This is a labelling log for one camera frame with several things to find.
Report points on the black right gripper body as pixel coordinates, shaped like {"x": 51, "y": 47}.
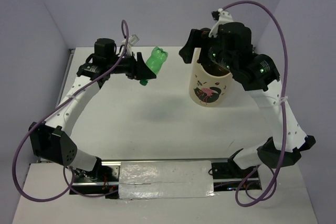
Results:
{"x": 211, "y": 53}

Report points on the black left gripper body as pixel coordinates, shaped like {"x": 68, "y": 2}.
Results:
{"x": 126, "y": 66}

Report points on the green plastic bottle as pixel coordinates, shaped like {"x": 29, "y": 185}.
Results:
{"x": 155, "y": 62}

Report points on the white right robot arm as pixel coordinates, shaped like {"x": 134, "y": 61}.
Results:
{"x": 259, "y": 76}

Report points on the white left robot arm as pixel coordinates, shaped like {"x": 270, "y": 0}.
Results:
{"x": 50, "y": 139}

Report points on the cream bin with black ears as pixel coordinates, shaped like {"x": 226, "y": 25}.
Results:
{"x": 208, "y": 84}

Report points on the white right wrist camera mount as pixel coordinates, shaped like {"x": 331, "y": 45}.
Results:
{"x": 221, "y": 17}

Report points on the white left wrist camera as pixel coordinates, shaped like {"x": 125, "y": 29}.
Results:
{"x": 132, "y": 40}

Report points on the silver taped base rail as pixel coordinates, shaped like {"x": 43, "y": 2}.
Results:
{"x": 159, "y": 179}

